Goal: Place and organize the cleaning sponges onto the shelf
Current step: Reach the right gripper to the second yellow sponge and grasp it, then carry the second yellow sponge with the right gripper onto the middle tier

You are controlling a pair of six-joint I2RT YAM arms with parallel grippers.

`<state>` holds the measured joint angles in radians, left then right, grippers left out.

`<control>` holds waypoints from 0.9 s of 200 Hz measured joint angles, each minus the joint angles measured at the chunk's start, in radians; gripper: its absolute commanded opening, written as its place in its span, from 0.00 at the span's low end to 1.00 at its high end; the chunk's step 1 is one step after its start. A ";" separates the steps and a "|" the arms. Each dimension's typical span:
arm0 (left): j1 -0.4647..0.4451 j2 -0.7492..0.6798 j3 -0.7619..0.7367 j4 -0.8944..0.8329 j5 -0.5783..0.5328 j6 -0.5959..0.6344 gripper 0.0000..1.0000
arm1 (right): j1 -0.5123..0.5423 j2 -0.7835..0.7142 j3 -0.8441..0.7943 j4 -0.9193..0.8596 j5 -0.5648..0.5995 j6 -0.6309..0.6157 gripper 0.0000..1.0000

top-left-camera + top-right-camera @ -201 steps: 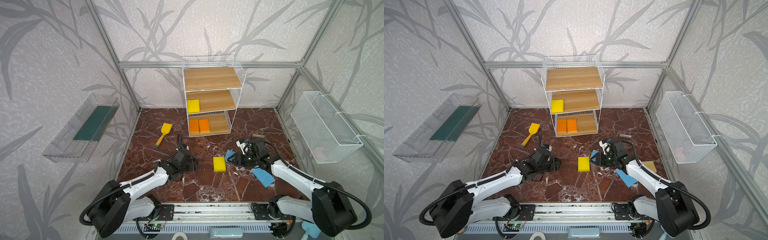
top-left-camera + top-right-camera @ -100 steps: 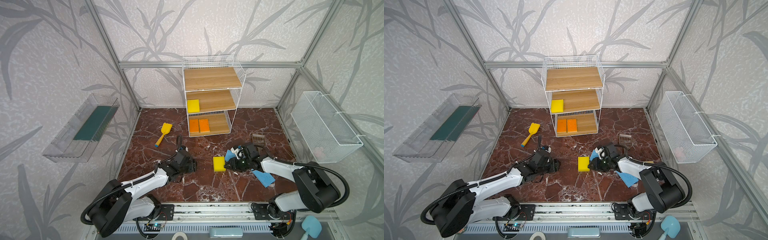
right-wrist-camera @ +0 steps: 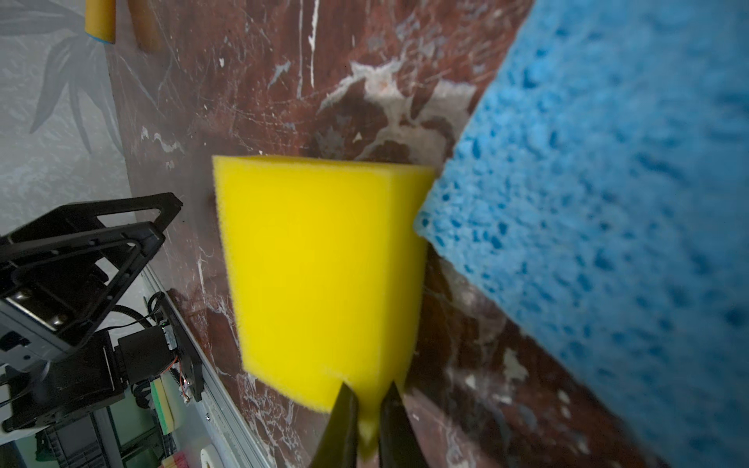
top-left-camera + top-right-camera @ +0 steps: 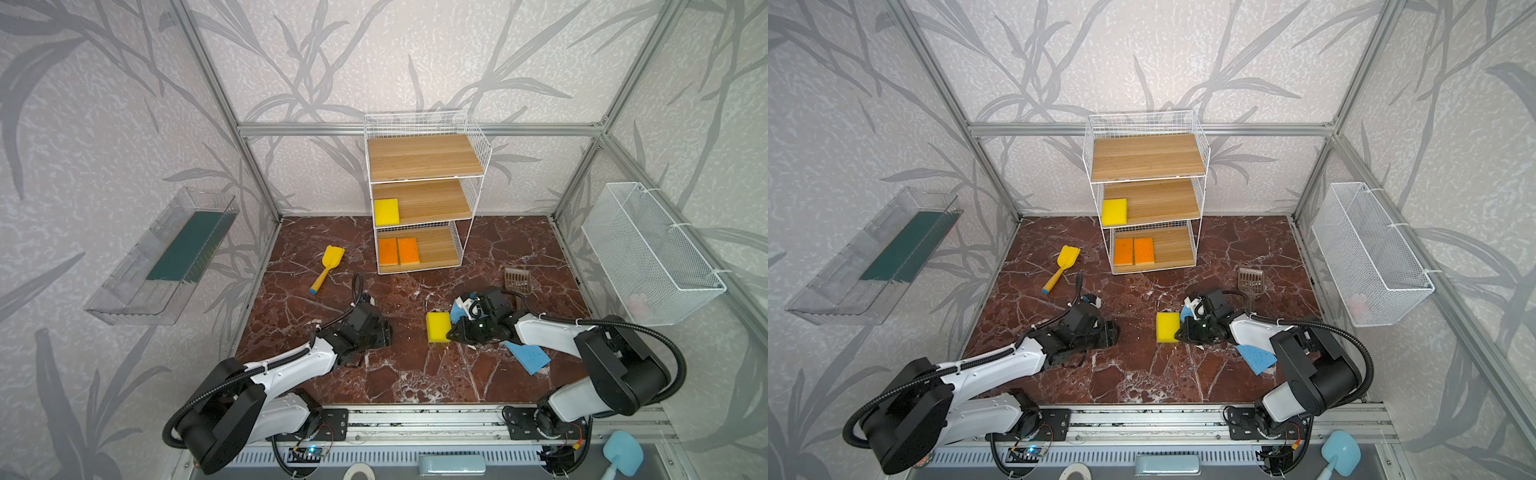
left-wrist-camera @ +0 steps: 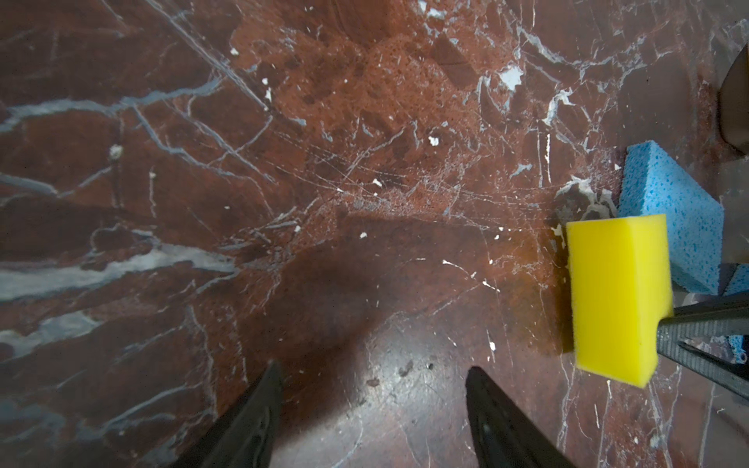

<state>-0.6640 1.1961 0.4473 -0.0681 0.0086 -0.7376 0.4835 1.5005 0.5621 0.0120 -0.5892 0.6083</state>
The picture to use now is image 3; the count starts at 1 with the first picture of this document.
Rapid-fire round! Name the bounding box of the yellow toy shovel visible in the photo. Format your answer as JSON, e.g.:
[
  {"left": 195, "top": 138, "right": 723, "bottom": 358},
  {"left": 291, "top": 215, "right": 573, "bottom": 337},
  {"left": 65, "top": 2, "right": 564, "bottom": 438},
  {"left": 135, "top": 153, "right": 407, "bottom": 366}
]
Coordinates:
[{"left": 84, "top": 0, "right": 116, "bottom": 44}]

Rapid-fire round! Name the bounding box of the blue cellulose sponge near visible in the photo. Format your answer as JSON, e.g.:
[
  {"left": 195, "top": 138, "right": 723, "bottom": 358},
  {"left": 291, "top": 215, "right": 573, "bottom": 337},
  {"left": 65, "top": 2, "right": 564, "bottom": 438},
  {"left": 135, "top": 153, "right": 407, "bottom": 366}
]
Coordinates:
[{"left": 415, "top": 1, "right": 748, "bottom": 467}]

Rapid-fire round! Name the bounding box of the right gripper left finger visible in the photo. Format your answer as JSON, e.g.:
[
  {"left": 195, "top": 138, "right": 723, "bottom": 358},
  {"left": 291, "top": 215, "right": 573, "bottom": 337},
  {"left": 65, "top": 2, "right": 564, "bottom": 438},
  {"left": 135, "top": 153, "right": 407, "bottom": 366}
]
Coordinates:
[{"left": 308, "top": 383, "right": 359, "bottom": 468}]

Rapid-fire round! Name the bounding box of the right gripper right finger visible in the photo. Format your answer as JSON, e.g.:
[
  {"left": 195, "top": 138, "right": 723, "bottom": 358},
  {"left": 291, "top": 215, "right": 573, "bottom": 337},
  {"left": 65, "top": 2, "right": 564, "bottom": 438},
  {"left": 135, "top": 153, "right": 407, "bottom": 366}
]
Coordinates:
[{"left": 378, "top": 382, "right": 429, "bottom": 468}]

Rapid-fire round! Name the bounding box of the yellow foam sponge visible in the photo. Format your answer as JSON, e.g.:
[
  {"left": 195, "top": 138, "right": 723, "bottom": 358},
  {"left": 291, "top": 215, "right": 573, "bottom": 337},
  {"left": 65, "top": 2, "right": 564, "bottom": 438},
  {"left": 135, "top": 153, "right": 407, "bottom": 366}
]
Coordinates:
[{"left": 213, "top": 155, "right": 435, "bottom": 450}]

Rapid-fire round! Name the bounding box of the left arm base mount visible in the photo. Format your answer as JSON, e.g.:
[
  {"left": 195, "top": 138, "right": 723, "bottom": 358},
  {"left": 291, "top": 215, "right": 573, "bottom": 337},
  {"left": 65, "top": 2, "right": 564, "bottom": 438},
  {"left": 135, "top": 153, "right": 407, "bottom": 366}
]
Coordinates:
[{"left": 115, "top": 292, "right": 205, "bottom": 402}]

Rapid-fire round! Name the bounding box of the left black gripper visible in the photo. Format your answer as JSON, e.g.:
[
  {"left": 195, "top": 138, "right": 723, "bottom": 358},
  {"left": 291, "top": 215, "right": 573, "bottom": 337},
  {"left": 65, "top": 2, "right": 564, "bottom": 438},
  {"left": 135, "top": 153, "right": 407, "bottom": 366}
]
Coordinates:
[{"left": 1, "top": 192, "right": 183, "bottom": 433}]

